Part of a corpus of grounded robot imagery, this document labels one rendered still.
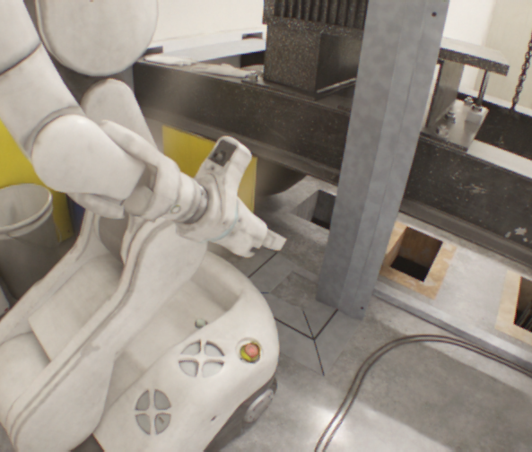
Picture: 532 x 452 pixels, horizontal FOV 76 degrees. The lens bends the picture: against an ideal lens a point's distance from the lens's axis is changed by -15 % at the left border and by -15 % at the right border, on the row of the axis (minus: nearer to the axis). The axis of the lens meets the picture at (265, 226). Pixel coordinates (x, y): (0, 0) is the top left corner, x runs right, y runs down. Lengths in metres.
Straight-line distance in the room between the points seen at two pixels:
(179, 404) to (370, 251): 0.73
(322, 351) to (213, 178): 0.88
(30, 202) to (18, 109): 1.24
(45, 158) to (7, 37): 0.10
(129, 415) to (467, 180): 1.05
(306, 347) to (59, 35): 1.08
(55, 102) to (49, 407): 0.56
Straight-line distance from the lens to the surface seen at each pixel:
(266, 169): 1.85
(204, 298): 0.99
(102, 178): 0.36
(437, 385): 1.33
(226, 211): 0.48
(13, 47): 0.31
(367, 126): 1.05
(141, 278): 0.68
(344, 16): 1.18
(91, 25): 0.50
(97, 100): 0.57
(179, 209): 0.44
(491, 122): 1.95
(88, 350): 0.72
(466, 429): 1.29
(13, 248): 1.37
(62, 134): 0.33
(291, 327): 1.30
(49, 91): 0.33
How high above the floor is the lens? 1.01
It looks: 35 degrees down
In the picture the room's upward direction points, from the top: 5 degrees clockwise
